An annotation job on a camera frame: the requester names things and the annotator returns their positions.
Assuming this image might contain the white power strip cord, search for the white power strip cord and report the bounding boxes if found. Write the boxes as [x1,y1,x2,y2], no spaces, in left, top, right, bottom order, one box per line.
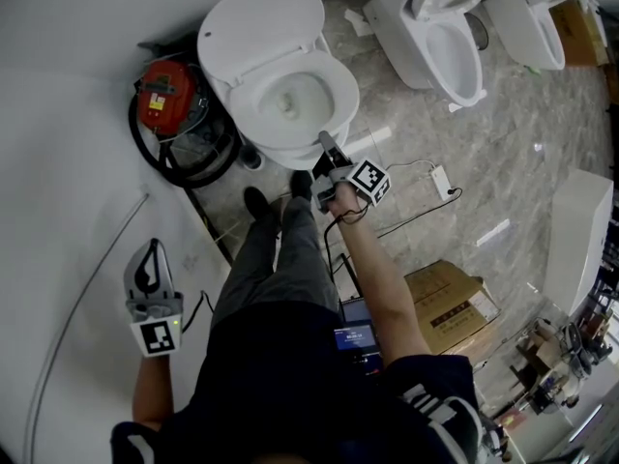
[384,159,439,176]

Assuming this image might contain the white round toilet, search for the white round toilet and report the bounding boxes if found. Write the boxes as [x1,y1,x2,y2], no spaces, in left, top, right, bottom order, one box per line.
[197,31,362,171]

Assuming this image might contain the person's left forearm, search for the person's left forearm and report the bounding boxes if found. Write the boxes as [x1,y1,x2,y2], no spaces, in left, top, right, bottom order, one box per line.
[131,353,178,432]

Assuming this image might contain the plain cardboard box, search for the plain cardboard box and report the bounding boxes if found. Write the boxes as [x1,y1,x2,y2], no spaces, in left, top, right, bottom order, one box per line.
[548,0,608,67]

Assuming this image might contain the dark waste bin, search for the dark waste bin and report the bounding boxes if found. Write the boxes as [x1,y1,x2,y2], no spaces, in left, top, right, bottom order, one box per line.
[466,14,489,50]

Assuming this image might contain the black power cable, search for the black power cable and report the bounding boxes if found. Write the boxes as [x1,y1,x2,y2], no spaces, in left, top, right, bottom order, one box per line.
[374,186,463,239]

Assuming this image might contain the black screen device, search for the black screen device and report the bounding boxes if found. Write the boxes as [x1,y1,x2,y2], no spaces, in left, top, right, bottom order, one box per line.
[333,324,383,374]

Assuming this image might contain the dark grey dustpan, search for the dark grey dustpan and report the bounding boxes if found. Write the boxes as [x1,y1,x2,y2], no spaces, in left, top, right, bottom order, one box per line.
[136,40,200,67]

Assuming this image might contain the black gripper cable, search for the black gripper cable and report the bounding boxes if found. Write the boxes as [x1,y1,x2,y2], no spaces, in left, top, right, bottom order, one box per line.
[322,208,368,308]

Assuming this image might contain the person's right forearm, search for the person's right forearm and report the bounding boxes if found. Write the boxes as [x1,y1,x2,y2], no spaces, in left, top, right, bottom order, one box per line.
[333,210,434,362]

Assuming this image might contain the dark blue case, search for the dark blue case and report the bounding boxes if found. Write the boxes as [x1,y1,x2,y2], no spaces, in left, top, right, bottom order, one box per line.
[340,296,374,327]

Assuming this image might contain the white toilet with flush button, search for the white toilet with flush button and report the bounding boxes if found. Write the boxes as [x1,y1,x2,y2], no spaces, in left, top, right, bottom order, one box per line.
[362,0,487,110]

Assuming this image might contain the person's black shoe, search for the person's black shoe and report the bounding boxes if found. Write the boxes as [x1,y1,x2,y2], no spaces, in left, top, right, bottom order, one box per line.
[244,186,272,219]
[289,170,313,202]

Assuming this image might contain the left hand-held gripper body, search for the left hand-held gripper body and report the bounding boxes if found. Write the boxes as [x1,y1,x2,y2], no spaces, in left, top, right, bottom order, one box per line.
[124,291,186,357]

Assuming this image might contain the person's dark blue shirt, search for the person's dark blue shirt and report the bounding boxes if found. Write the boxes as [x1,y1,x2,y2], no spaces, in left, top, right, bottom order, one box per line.
[109,302,504,464]

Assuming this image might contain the person's grey trousers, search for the person's grey trousers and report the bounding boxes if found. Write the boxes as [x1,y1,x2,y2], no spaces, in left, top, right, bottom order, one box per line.
[212,195,339,328]

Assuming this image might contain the person's right hand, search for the person's right hand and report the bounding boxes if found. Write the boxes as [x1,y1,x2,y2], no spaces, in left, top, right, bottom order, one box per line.
[328,181,368,219]

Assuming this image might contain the person's left black shoe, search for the person's left black shoe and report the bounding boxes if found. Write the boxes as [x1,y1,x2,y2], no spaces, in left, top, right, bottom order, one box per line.
[244,186,272,219]

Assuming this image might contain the red vacuum cleaner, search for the red vacuum cleaner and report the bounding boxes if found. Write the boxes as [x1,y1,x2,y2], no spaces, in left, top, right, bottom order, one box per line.
[133,59,243,190]

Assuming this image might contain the person's right black shoe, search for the person's right black shoe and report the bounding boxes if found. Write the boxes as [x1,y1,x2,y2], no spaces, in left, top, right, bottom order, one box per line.
[289,170,313,202]

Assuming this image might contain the white foam piece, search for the white foam piece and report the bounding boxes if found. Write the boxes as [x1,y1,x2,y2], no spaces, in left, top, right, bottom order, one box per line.
[343,8,371,36]

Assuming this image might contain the white toilet lid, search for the white toilet lid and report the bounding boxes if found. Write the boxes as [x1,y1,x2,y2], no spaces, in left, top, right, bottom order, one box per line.
[196,0,326,87]

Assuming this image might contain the black vacuum hose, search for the black vacuum hose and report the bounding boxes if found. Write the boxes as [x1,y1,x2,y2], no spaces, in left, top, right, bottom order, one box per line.
[128,99,243,190]

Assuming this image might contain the white slim toilet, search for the white slim toilet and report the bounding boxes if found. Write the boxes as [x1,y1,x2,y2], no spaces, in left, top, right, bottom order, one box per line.
[483,0,567,72]

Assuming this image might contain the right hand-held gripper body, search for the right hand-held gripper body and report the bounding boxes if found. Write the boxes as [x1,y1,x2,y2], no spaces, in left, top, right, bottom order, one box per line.
[309,159,392,212]

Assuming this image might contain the cardboard box with white label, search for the cardboard box with white label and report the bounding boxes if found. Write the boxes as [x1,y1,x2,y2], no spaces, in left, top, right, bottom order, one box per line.
[403,258,502,357]

